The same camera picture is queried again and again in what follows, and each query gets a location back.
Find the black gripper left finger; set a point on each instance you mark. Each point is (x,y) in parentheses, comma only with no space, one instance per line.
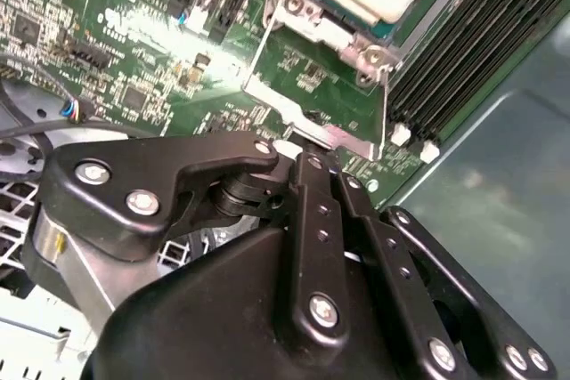
(133,166)

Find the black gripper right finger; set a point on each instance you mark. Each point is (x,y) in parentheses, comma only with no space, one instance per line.
(401,273)

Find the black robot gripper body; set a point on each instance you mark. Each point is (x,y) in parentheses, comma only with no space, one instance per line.
(200,317)

